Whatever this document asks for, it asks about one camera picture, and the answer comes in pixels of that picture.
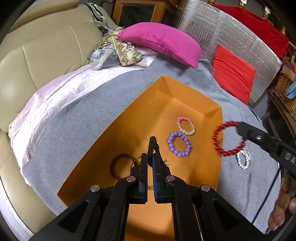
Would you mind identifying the pink and clear bead bracelet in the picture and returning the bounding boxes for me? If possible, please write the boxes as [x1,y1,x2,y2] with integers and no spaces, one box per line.
[176,117,196,136]

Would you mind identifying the red bead bracelet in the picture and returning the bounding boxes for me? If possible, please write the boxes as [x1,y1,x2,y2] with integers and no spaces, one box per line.
[212,120,246,157]

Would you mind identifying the silver wire bangle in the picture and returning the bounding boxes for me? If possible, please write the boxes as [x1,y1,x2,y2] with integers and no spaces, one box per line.
[130,156,141,171]

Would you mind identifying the person's right hand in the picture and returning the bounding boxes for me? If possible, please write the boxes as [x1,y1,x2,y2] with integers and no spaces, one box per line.
[268,177,295,231]

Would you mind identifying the dark red bangle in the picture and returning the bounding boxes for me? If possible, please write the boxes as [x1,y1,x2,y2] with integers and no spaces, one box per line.
[110,154,136,181]

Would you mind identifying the grey blanket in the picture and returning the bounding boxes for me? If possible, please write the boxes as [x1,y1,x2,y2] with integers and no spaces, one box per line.
[23,57,280,232]

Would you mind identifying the orange cardboard box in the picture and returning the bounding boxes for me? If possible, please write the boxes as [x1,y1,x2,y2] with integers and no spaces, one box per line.
[58,76,222,240]

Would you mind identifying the blue cloth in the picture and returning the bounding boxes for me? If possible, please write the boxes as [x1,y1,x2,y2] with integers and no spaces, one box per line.
[286,82,296,99]

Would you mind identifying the wicker basket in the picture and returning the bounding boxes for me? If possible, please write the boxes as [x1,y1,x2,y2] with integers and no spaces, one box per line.
[273,71,296,121]

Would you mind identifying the red cushion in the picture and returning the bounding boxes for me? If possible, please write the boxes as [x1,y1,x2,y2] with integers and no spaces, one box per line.
[212,45,256,104]

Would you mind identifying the pink bed sheet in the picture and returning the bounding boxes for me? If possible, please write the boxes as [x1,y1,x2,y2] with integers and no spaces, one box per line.
[7,47,159,170]

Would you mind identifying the patterned beige scarf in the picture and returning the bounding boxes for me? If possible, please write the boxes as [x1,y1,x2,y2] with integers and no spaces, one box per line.
[93,27,143,67]

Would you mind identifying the grey plastic bag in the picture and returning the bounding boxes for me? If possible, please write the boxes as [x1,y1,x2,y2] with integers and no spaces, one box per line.
[89,44,120,70]

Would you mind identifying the red fabric on headboard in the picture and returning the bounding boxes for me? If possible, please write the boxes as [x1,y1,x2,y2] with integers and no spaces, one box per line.
[213,4,289,58]

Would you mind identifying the magenta pillow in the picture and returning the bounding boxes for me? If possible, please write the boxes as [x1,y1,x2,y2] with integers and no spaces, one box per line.
[116,22,203,68]

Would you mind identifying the silver insulation panel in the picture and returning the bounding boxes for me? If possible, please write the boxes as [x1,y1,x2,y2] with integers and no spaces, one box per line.
[178,1,282,106]

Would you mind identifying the wooden cabinet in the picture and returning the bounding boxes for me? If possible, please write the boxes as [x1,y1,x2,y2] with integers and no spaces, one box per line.
[112,1,168,27]

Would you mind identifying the beige leather sofa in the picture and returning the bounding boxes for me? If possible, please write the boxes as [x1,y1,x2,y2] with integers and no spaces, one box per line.
[1,1,102,240]

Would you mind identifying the wooden shelf frame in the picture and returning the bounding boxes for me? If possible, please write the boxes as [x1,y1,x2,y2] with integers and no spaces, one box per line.
[261,87,295,148]

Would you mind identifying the purple bead bracelet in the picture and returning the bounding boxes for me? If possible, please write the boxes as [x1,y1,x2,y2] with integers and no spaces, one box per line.
[166,131,192,157]

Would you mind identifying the small pink white bracelet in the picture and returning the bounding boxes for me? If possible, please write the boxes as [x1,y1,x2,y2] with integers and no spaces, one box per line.
[240,149,252,163]

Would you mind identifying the white bead bracelet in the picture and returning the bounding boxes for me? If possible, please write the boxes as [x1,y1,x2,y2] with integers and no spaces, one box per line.
[235,150,250,170]

